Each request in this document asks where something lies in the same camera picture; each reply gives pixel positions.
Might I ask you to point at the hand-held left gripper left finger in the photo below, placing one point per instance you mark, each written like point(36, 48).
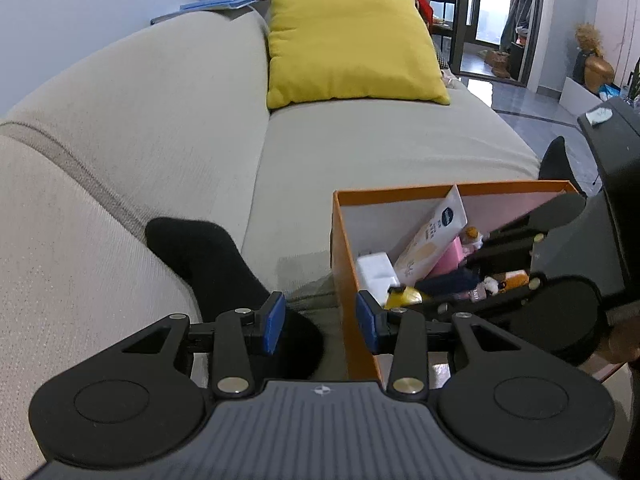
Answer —
point(275, 322)

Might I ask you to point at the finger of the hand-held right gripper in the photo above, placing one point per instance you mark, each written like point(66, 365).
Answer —
point(510, 235)
point(480, 305)

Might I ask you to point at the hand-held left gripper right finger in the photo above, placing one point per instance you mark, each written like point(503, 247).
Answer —
point(366, 322)

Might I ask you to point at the small yellow plastic object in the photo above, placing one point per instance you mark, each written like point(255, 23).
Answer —
point(402, 297)

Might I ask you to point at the white power adapter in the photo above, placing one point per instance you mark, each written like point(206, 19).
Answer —
point(375, 272)

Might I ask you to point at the pink snap card holder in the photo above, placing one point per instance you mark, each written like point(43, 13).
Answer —
point(447, 260)

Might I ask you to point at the orange cardboard box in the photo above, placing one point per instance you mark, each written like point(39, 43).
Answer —
point(342, 260)

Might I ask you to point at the cream lotion tube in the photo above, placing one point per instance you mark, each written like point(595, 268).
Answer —
point(432, 232)

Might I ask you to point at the person's right hand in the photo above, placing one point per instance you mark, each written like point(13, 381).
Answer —
point(625, 335)

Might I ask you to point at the person's right leg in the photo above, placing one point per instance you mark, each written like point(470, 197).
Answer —
point(557, 165)

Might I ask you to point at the person's leg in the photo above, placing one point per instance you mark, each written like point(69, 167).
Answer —
point(215, 260)
point(557, 165)

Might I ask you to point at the person's left leg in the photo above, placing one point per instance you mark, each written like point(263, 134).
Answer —
point(215, 260)

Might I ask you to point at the white stone ledge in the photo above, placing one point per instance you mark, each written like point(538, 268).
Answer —
point(575, 97)

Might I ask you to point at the blue snack packet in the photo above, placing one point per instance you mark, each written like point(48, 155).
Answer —
point(610, 92)

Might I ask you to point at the gold vase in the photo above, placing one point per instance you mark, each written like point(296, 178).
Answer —
point(599, 74)

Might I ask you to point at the small pink cloth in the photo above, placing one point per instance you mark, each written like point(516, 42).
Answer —
point(448, 80)

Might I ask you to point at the brown boots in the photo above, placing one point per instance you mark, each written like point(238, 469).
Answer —
point(497, 65)

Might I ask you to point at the houndstooth cushion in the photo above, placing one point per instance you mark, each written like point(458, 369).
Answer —
point(441, 55)

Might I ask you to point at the dried plant bunch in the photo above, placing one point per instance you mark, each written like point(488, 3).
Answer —
point(589, 40)

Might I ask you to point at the beige fabric sofa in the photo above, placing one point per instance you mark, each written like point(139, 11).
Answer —
point(150, 135)

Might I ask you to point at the black metal rack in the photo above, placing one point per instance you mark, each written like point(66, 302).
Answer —
point(442, 15)

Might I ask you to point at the glass door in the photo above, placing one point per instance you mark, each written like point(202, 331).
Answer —
point(495, 5)

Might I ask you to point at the red cloth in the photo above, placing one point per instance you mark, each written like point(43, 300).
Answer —
point(422, 5)

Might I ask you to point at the yellow pillow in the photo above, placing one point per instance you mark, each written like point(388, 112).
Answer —
point(350, 45)

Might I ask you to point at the blue book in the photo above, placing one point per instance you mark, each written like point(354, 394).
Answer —
point(220, 2)

